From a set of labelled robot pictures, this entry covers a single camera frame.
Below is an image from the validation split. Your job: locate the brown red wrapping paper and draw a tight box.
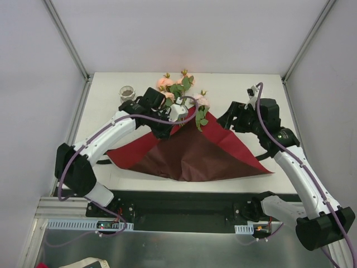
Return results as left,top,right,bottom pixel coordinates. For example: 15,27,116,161
107,113,270,182

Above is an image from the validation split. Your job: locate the black ribbon with gold print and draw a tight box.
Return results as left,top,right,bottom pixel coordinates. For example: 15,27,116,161
97,152,269,165

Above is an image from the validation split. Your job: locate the pink artificial flower bunch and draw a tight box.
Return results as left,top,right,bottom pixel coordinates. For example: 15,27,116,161
156,69,210,132

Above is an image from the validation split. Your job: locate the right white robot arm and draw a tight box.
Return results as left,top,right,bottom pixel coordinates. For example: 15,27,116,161
217,98,355,251

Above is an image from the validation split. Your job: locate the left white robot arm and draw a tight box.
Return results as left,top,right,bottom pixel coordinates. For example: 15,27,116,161
54,88,187,217

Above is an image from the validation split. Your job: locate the white ribbed ceramic vase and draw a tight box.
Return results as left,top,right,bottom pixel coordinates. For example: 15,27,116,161
119,85,136,103

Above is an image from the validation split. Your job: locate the red object at bottom edge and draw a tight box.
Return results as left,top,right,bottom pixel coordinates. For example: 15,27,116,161
35,262,49,268

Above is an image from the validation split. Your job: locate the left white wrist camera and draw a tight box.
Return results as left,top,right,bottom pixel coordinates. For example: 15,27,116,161
168,97,188,122

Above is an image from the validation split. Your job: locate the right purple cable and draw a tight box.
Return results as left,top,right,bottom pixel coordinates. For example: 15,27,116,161
237,82,357,268

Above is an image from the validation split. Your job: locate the left aluminium frame post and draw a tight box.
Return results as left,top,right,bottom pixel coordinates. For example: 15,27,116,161
42,0,90,82

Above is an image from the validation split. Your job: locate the aluminium frame post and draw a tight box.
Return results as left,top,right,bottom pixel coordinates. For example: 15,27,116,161
42,0,90,82
282,0,337,84

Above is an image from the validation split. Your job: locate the right white cable duct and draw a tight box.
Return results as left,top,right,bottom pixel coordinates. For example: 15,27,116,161
234,223,272,235

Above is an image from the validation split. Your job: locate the white cable duct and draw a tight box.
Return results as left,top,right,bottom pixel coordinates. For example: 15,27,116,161
47,219,134,232
234,223,272,235

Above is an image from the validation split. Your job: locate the right aluminium frame post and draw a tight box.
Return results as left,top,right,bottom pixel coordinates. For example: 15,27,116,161
282,0,337,84

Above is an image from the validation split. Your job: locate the left white cable duct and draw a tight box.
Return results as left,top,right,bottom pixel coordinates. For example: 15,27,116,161
47,219,134,232

